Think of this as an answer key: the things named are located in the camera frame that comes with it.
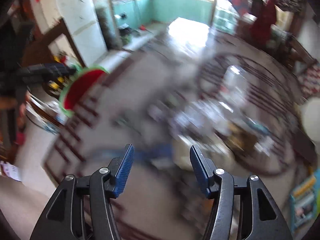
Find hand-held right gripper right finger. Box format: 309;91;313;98
189;145;293;240

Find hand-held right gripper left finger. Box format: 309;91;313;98
30;144;135;240

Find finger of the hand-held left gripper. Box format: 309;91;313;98
26;64;76;78

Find red bin with green rim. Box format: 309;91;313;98
59;66;110;117

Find yellow toy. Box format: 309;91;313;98
48;77;66;91

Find carved wooden chair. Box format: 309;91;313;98
21;17;86;80

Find white refrigerator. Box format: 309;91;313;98
37;0;108;67

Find black kitchen waste bin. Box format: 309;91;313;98
119;25;133;43

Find white printed paper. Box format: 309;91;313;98
0;160;23;182

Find clear plastic bottle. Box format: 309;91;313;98
221;65;249;98

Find white round desk fan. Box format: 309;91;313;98
300;97;320;143

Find teal base cabinets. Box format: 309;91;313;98
112;0;215;27

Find dark wooden chair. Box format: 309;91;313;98
281;34;316;72

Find dark red hanging garment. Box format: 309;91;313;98
250;0;278;46

